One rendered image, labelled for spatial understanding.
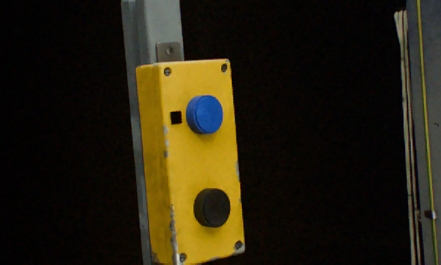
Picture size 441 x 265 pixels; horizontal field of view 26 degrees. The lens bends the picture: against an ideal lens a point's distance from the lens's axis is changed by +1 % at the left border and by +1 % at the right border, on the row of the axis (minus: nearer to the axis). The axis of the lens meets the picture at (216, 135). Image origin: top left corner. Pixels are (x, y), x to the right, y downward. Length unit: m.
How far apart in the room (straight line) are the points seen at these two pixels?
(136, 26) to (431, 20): 0.50
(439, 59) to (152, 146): 0.54
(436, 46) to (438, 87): 0.07
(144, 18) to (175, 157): 0.19
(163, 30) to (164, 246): 0.28
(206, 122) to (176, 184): 0.09
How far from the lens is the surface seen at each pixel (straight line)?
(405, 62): 1.67
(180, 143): 1.21
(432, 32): 1.56
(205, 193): 1.22
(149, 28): 1.26
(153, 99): 1.21
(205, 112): 1.21
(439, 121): 1.56
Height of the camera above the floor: 1.52
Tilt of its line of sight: 3 degrees down
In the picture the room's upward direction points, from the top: 5 degrees counter-clockwise
